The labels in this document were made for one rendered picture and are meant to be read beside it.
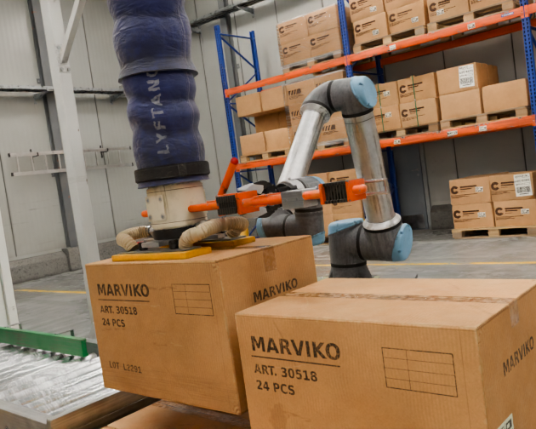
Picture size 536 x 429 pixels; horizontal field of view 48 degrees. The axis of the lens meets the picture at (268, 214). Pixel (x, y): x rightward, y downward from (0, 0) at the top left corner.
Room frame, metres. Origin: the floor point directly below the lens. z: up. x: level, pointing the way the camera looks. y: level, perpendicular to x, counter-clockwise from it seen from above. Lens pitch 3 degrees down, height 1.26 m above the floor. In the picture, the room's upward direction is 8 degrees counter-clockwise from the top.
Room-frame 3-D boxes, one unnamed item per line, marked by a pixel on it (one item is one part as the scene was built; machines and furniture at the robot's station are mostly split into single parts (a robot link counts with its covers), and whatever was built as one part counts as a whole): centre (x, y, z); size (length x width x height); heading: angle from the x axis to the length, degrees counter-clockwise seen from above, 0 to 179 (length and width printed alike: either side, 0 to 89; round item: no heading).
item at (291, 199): (1.51, -0.08, 1.19); 0.07 x 0.07 x 0.04; 50
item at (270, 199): (1.78, 0.04, 1.20); 0.93 x 0.30 x 0.04; 50
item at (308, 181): (1.88, -0.13, 1.20); 0.12 x 0.09 x 0.10; 139
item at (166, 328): (1.82, 0.24, 0.87); 0.60 x 0.40 x 0.40; 49
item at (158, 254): (1.74, 0.33, 1.09); 0.34 x 0.10 x 0.05; 50
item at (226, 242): (1.89, 0.21, 1.09); 0.34 x 0.10 x 0.05; 50
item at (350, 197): (1.42, -0.18, 1.20); 0.08 x 0.07 x 0.05; 50
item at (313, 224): (1.90, -0.12, 1.09); 0.12 x 0.09 x 0.12; 54
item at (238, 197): (1.65, 0.08, 1.20); 0.10 x 0.08 x 0.06; 140
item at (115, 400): (2.07, 0.53, 0.58); 0.70 x 0.03 x 0.06; 139
